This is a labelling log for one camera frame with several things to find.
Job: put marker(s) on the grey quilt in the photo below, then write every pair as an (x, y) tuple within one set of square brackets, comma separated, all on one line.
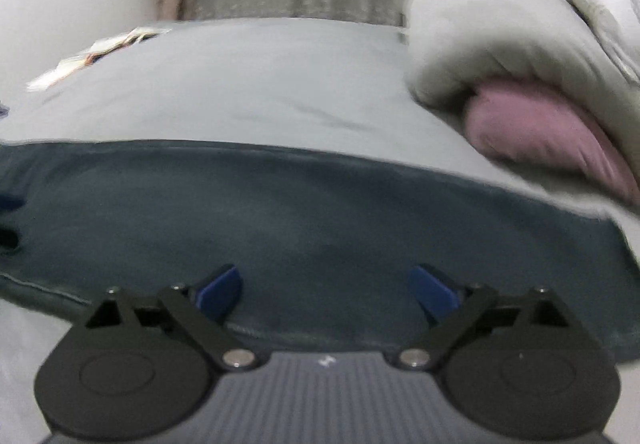
[(475, 24)]

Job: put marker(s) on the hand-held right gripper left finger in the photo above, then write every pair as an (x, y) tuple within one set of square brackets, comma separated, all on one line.
[(220, 294)]

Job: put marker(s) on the pink blanket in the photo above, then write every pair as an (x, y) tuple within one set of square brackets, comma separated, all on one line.
[(540, 129)]

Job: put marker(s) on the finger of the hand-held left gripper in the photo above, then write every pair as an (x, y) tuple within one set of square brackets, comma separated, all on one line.
[(10, 203), (7, 240)]

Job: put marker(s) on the dark blue object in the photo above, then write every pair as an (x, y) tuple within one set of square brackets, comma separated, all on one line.
[(3, 110)]

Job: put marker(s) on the pink hanging garment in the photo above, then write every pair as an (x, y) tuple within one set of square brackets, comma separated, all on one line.
[(167, 1)]

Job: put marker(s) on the grey flower-print pillow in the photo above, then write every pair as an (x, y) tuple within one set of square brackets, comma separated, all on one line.
[(600, 14)]

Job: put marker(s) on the dark blue jeans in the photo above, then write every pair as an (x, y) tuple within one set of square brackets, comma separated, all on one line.
[(300, 224)]

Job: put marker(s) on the open book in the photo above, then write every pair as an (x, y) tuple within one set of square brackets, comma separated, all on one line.
[(125, 40)]

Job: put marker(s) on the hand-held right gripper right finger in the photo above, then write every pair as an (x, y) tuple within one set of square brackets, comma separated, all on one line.
[(432, 294)]

